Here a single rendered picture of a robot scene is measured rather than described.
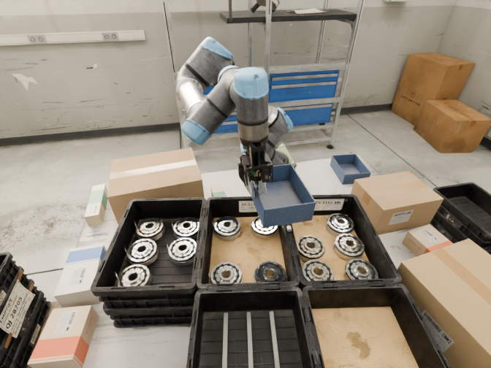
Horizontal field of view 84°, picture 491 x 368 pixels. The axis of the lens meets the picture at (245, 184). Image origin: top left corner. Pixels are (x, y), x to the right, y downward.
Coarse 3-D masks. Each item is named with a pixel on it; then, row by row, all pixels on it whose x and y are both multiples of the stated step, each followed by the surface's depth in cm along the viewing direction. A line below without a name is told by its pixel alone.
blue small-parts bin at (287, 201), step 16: (288, 176) 94; (256, 192) 79; (272, 192) 89; (288, 192) 90; (304, 192) 82; (256, 208) 82; (272, 208) 74; (288, 208) 75; (304, 208) 76; (272, 224) 77
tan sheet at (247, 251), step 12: (216, 240) 104; (240, 240) 104; (252, 240) 104; (264, 240) 104; (276, 240) 104; (216, 252) 100; (228, 252) 100; (240, 252) 100; (252, 252) 100; (264, 252) 100; (276, 252) 100; (216, 264) 95; (240, 264) 95; (252, 264) 95; (252, 276) 92
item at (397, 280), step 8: (360, 208) 103; (288, 224) 97; (368, 224) 97; (376, 232) 94; (376, 240) 91; (296, 248) 88; (384, 248) 88; (296, 256) 86; (384, 256) 86; (392, 264) 84; (304, 280) 79; (320, 280) 79; (328, 280) 79; (336, 280) 79; (344, 280) 79; (352, 280) 79; (360, 280) 79; (368, 280) 79; (376, 280) 80; (384, 280) 79; (392, 280) 79; (400, 280) 79
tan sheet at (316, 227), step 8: (320, 216) 114; (328, 216) 114; (296, 224) 111; (304, 224) 111; (312, 224) 111; (320, 224) 111; (296, 232) 107; (304, 232) 107; (312, 232) 107; (320, 232) 107; (328, 232) 107; (352, 232) 107; (296, 240) 104; (328, 240) 104; (328, 248) 101; (328, 256) 98; (336, 256) 98; (328, 264) 95; (336, 264) 95; (344, 264) 95; (336, 272) 93
